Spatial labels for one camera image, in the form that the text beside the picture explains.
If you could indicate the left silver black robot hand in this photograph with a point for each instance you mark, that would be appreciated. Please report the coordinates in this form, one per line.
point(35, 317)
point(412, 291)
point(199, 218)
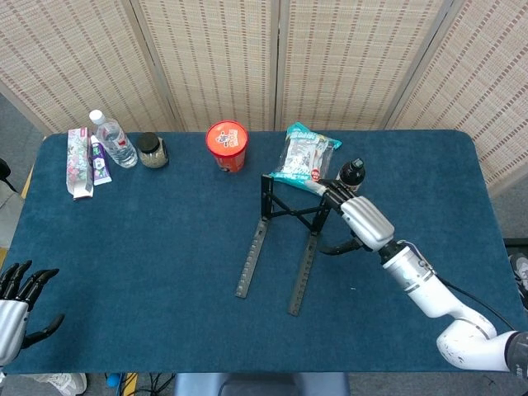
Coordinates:
point(10, 321)

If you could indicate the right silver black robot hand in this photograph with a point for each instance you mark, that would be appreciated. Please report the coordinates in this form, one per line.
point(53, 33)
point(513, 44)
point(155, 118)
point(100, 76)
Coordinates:
point(369, 222)

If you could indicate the black folding stand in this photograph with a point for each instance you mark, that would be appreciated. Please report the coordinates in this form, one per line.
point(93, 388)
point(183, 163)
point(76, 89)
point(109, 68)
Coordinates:
point(247, 268)

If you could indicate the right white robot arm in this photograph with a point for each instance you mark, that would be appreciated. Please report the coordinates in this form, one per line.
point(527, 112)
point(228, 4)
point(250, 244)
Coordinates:
point(429, 288)

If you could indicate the dark tea bottle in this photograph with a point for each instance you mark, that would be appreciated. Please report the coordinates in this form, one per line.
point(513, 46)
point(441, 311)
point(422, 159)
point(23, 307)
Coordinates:
point(354, 171)

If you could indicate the white sneaker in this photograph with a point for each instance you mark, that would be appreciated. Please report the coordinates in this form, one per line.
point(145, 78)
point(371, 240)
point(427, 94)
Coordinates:
point(64, 383)

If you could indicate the teal snack bag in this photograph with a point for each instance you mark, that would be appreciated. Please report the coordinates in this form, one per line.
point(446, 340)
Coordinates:
point(303, 158)

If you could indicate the small blue ball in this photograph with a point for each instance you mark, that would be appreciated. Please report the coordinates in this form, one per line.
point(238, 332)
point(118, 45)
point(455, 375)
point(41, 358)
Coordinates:
point(112, 380)

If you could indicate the black rounded object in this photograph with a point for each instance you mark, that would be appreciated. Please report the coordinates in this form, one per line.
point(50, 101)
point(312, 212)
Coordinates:
point(4, 169)

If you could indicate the grey sneaker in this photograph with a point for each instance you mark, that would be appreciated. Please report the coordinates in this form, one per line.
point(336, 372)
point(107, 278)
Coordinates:
point(520, 276)

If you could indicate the orange instant noodle cup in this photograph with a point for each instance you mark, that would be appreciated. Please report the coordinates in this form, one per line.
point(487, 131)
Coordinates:
point(227, 140)

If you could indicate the bamboo folding screen panel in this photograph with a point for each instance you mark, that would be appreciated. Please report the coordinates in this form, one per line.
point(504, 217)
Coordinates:
point(350, 57)
point(486, 82)
point(74, 57)
point(214, 57)

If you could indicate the pink floral toothpaste box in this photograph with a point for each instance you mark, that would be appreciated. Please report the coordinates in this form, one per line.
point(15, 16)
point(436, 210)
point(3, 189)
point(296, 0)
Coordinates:
point(77, 165)

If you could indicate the purple white toothpaste tube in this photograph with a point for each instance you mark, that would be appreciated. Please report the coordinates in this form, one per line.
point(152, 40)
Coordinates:
point(100, 167)

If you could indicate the blue chair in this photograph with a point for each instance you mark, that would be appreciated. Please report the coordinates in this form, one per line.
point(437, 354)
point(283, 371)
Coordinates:
point(260, 385)

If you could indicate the clear plastic water bottle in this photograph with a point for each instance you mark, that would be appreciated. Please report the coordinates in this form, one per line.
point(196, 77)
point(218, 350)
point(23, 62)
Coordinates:
point(117, 144)

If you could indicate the glass jar with black lid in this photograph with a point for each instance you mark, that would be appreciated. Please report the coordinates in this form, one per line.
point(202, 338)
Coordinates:
point(152, 154)

